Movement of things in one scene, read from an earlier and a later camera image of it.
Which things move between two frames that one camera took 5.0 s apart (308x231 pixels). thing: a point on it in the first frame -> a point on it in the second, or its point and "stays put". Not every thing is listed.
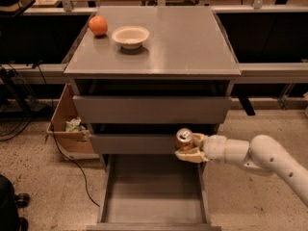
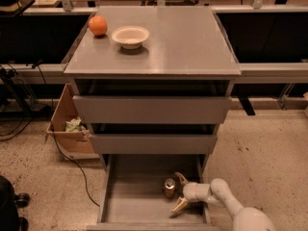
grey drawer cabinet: x=141 y=73 stays put
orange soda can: x=184 y=140 -> x=169 y=188
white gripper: x=215 y=148 -> x=192 y=191
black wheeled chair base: x=10 y=202 stays put
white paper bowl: x=130 y=37 stays put
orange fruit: x=98 y=25 stays put
